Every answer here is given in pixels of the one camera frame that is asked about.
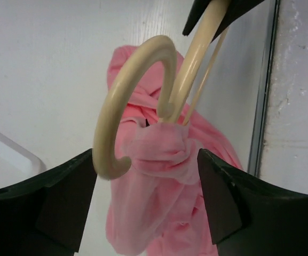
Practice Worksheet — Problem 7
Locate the beige plastic hanger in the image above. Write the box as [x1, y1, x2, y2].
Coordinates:
[92, 1, 230, 180]

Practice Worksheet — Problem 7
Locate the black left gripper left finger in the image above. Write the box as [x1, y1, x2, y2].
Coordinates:
[0, 149, 97, 255]

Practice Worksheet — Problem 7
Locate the pink t shirt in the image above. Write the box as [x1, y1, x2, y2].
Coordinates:
[104, 44, 244, 256]

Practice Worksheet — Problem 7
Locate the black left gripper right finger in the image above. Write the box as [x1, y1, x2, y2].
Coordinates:
[197, 149, 308, 256]

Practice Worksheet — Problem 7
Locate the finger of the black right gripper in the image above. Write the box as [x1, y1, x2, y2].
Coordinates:
[212, 0, 266, 41]
[182, 0, 211, 36]

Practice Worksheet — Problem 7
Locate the white metal clothes rack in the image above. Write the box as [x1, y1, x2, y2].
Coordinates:
[0, 133, 46, 189]

